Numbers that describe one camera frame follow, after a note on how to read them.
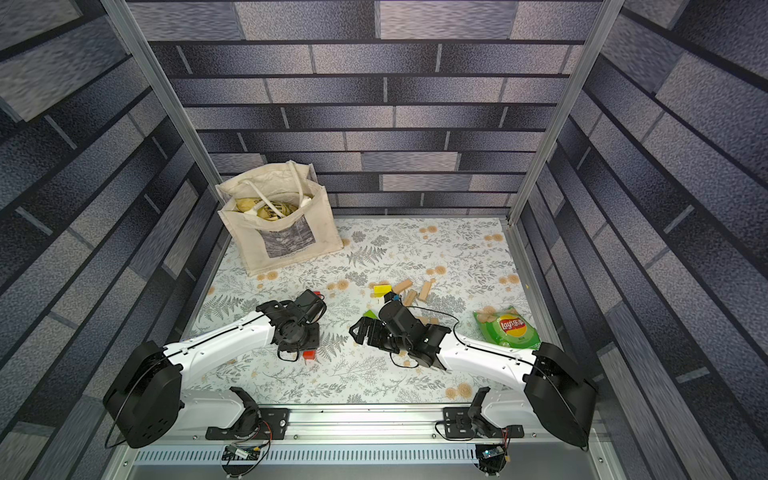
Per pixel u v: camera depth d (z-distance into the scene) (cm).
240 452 71
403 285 100
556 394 41
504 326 82
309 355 83
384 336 71
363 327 71
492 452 73
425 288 99
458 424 73
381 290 95
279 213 89
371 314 92
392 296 76
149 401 41
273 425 74
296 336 66
